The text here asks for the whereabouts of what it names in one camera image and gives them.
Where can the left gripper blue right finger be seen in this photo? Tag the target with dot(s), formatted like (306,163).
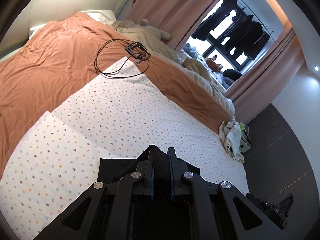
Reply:
(172,164)

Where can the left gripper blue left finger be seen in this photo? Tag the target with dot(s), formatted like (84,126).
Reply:
(150,172)

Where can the black garment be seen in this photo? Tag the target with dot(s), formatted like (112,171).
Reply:
(112,170)

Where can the dark hanging clothes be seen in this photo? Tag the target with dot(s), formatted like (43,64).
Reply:
(233,33)

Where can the white dotted bed sheet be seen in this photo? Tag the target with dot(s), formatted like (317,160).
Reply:
(57,158)

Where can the crumpled white patterned cloth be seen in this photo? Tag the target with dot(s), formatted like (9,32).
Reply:
(230,137)

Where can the brown plush toy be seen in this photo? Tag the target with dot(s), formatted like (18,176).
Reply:
(215,67)

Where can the small black electronic device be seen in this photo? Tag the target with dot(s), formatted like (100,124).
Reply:
(137,51)

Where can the pink curtain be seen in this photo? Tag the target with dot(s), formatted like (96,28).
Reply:
(180,18)
(258,87)

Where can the beige plush toy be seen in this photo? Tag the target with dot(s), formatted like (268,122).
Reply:
(160,34)

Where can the beige crumpled duvet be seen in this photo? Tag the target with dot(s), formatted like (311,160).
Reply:
(196,69)

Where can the orange brown blanket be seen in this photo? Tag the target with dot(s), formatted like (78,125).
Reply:
(59,60)

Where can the white pillow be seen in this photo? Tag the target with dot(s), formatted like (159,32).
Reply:
(107,17)

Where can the cream padded headboard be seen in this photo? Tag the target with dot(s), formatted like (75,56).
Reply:
(39,12)

